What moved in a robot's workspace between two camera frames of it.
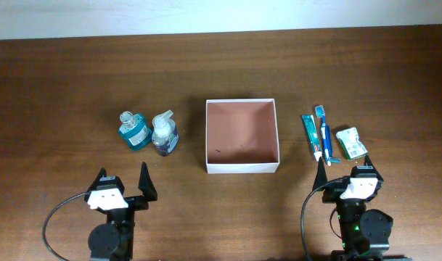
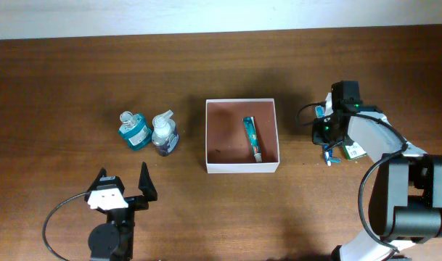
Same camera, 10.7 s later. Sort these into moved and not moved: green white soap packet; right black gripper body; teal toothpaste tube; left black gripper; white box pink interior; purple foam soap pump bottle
Moved: right black gripper body; teal toothpaste tube
Not moved: white box pink interior; left black gripper; purple foam soap pump bottle; green white soap packet
